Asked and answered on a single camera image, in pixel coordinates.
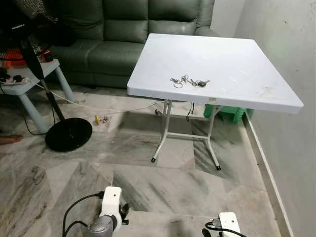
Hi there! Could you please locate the bunch of keys with fob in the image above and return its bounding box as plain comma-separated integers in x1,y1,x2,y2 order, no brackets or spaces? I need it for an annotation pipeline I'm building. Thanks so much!
170,75,211,89

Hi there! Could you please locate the person's bare foot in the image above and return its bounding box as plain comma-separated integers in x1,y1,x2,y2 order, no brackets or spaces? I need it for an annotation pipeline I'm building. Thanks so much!
0,134,24,146

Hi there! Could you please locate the orange plastic crate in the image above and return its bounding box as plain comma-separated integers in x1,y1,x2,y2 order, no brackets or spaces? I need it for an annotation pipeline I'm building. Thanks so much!
0,49,26,69

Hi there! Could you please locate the black standing fan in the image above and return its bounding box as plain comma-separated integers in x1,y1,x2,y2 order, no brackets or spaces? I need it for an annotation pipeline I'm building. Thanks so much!
0,0,93,153

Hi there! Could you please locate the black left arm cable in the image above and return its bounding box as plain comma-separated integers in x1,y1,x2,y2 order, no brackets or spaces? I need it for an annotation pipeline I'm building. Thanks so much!
62,191,106,237

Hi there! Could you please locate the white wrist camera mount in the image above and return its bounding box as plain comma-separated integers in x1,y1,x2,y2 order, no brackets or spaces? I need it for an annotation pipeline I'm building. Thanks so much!
98,186,123,219
218,212,242,237

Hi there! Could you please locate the dark green leather sofa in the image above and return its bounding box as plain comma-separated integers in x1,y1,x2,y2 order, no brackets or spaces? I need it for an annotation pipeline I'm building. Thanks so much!
47,0,221,90

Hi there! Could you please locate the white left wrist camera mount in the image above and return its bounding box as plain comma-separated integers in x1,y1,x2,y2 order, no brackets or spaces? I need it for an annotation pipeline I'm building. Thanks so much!
98,186,123,219

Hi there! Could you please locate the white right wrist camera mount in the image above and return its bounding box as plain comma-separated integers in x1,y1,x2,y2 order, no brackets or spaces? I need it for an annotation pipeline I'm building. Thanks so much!
218,212,242,237

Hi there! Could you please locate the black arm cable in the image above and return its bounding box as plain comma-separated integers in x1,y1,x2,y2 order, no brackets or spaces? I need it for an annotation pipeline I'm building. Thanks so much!
202,222,247,237
62,191,106,237

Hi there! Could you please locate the white folding table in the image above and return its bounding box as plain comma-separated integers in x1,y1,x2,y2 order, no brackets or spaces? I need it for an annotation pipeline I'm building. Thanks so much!
127,33,305,171

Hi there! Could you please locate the red and black small device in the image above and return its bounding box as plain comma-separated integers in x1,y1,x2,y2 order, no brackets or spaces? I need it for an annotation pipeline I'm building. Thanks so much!
40,49,54,63

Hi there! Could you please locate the small grey side table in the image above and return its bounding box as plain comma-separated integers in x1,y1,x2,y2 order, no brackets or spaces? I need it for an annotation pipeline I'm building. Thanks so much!
0,58,75,134

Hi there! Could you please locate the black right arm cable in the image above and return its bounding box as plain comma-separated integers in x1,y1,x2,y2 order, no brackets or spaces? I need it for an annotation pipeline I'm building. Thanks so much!
202,222,247,237

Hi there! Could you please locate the white power strip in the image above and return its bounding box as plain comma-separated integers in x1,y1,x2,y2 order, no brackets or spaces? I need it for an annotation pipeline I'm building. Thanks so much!
0,74,26,85

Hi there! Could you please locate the thin white floor cable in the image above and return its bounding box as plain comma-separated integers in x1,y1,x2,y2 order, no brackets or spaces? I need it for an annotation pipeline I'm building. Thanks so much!
32,81,164,113

